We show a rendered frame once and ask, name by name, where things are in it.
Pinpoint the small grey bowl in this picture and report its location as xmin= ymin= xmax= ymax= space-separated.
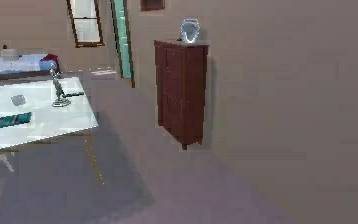
xmin=10 ymin=94 xmax=27 ymax=107

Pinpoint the dark red wooden cabinet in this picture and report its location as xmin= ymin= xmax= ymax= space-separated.
xmin=153 ymin=39 xmax=210 ymax=151

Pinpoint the clear glass vase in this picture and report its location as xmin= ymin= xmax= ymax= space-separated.
xmin=180 ymin=18 xmax=201 ymax=44

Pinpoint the teal room door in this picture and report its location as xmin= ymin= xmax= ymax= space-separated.
xmin=110 ymin=0 xmax=136 ymax=89

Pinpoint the black remote control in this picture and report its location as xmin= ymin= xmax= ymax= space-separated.
xmin=62 ymin=91 xmax=85 ymax=98

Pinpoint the brown framed window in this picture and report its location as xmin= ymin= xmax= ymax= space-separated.
xmin=66 ymin=0 xmax=105 ymax=48

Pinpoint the white table with wooden legs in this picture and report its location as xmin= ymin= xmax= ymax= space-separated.
xmin=0 ymin=76 xmax=106 ymax=186

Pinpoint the dark red pillow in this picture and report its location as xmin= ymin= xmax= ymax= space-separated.
xmin=40 ymin=53 xmax=61 ymax=72

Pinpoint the teal book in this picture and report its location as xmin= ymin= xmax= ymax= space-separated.
xmin=0 ymin=111 xmax=33 ymax=131

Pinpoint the brown framed wall picture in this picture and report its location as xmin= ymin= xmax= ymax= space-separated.
xmin=140 ymin=0 xmax=166 ymax=12

